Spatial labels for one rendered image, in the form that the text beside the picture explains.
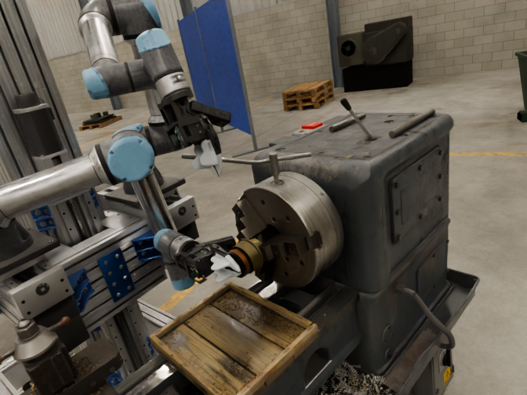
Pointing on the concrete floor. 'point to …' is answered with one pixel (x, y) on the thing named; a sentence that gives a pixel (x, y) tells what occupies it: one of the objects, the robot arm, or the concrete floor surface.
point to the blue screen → (217, 64)
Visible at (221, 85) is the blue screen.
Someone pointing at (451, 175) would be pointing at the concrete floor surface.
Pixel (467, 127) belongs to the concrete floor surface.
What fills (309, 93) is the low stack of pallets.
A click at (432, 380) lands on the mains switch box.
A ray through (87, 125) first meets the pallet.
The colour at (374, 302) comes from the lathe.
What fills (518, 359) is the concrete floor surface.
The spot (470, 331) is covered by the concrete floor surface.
